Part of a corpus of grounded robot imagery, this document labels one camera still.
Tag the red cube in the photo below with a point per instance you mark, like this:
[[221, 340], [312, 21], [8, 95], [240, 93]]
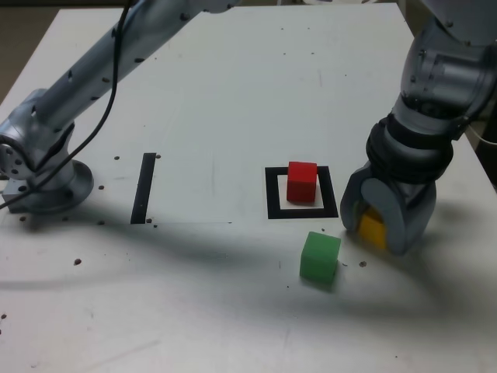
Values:
[[302, 184]]

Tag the green cube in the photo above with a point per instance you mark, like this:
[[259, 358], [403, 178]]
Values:
[[318, 258]]

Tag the yellow cube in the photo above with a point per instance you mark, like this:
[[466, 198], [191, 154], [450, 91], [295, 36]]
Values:
[[372, 229]]

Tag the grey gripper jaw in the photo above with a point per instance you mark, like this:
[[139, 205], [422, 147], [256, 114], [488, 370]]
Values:
[[349, 206], [407, 225]]

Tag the black tape square outline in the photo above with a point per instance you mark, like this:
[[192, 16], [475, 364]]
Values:
[[272, 194]]

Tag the black tape strip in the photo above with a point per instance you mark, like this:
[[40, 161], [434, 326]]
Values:
[[141, 194]]

